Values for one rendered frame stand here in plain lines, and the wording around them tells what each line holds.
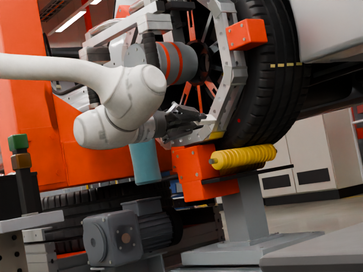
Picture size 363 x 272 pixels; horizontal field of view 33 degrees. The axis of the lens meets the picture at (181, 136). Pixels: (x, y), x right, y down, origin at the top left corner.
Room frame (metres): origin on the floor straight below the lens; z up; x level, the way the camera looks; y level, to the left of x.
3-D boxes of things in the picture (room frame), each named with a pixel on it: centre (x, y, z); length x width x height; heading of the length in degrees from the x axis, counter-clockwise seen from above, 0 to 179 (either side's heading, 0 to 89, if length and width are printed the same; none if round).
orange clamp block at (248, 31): (1.77, -0.24, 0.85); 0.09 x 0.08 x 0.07; 39
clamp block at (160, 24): (1.75, 0.02, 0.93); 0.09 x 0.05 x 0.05; 129
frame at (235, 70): (2.01, -0.03, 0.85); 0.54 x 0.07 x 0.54; 39
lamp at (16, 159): (1.58, 0.42, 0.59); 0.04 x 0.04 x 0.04; 39
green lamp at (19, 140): (1.58, 0.42, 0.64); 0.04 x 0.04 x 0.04; 39
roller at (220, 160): (1.98, -0.19, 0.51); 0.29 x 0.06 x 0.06; 129
